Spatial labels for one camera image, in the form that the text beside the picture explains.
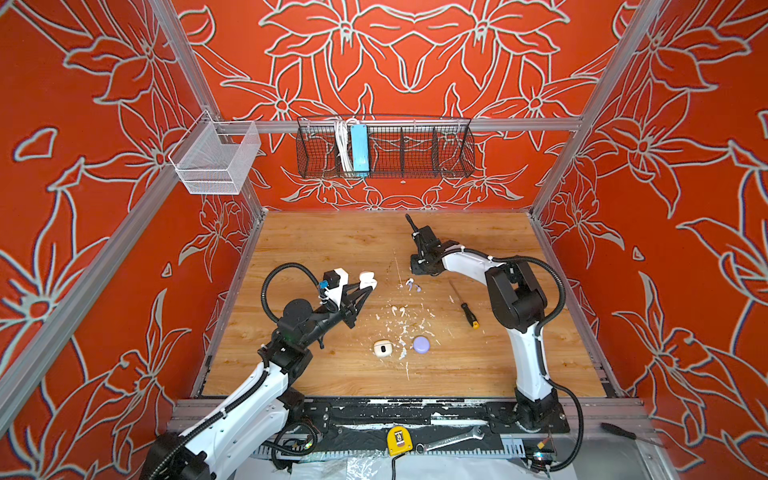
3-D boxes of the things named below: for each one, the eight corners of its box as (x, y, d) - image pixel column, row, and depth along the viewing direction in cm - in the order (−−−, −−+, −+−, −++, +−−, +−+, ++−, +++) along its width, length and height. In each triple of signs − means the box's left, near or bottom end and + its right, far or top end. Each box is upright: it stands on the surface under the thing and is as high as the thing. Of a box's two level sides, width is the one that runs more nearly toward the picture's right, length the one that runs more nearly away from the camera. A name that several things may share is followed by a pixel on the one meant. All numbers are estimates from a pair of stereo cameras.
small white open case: (373, 357, 85) (373, 355, 83) (373, 342, 88) (373, 339, 86) (392, 357, 85) (392, 355, 83) (392, 342, 88) (392, 339, 86)
